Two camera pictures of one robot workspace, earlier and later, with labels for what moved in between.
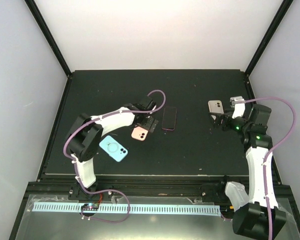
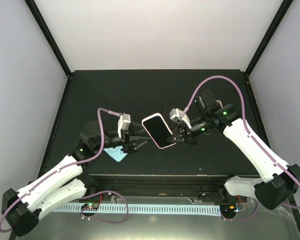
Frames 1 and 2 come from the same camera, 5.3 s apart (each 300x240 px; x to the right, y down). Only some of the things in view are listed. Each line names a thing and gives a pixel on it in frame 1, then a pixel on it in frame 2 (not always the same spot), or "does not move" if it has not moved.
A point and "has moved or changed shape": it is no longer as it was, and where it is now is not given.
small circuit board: x=90 y=207 does not move
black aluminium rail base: x=147 y=187 does not move
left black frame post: x=49 y=36 does not move
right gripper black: x=226 y=117 -> x=183 y=131
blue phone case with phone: x=113 y=148 does not move
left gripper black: x=148 y=124 -> x=129 y=141
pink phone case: x=140 y=133 has moved or changed shape
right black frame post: x=279 y=15 does not move
